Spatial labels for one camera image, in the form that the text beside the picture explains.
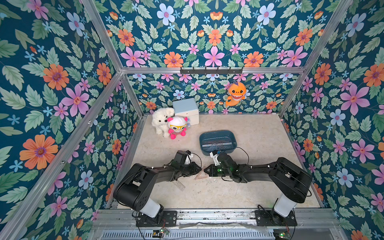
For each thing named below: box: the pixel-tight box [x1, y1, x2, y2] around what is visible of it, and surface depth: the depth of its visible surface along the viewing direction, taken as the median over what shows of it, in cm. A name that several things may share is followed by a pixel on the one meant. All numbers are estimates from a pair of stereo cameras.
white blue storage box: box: [172, 98, 200, 126], surface depth 106 cm
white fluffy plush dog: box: [151, 107, 175, 138], surface depth 97 cm
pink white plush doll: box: [167, 115, 191, 140], surface depth 97 cm
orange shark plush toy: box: [225, 81, 247, 108], surface depth 100 cm
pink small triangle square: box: [193, 169, 209, 180], surface depth 90 cm
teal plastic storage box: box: [199, 130, 237, 156], surface depth 103 cm
